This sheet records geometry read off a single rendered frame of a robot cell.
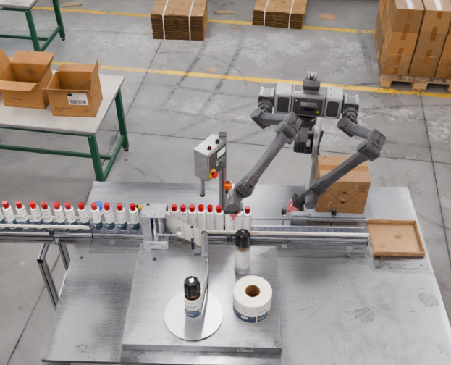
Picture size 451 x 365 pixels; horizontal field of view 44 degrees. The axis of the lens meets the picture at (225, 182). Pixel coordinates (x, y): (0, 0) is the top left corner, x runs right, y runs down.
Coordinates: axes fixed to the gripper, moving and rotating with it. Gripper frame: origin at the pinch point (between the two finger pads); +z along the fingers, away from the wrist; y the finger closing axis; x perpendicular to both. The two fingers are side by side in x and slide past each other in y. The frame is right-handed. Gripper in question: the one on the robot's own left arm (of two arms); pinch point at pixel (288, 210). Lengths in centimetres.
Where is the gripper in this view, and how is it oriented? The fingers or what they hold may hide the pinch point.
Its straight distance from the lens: 326.1
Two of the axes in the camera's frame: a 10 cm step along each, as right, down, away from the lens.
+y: -0.3, 6.7, -7.4
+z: -6.5, 5.5, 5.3
